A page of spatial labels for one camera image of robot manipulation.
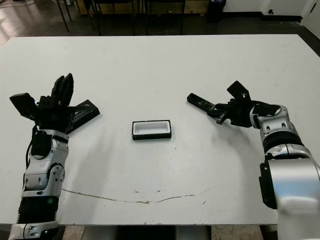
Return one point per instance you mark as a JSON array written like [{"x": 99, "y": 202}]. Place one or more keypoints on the brown wooden cabinet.
[{"x": 197, "y": 8}]

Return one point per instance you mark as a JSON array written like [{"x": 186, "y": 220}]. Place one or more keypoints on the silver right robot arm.
[{"x": 287, "y": 155}]

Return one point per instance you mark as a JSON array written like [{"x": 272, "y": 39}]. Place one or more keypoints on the black box base white insert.
[{"x": 150, "y": 127}]

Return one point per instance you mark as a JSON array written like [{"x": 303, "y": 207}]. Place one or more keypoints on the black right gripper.
[{"x": 241, "y": 112}]

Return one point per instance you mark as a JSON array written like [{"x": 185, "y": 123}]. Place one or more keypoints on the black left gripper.
[{"x": 53, "y": 117}]

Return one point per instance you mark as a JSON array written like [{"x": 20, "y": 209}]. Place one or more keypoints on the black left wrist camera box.
[{"x": 21, "y": 102}]

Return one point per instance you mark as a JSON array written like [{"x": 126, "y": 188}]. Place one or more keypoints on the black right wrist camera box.
[{"x": 236, "y": 88}]

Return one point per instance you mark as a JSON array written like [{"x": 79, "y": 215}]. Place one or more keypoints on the black trash bin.
[{"x": 216, "y": 10}]

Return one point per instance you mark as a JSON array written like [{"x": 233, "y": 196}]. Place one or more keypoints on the slim black camera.
[{"x": 200, "y": 102}]

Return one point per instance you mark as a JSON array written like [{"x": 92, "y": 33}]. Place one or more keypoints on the grey robot torso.
[{"x": 190, "y": 233}]

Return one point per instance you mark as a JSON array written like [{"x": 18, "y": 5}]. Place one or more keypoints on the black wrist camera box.
[
  {"x": 236, "y": 88},
  {"x": 21, "y": 102}
]

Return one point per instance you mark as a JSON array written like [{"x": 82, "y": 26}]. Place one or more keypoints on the black metal chair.
[
  {"x": 147, "y": 22},
  {"x": 99, "y": 22}
]

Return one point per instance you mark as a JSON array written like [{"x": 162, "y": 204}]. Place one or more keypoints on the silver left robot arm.
[{"x": 40, "y": 172}]

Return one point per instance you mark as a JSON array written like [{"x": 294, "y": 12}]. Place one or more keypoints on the black metal desk leg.
[{"x": 63, "y": 20}]

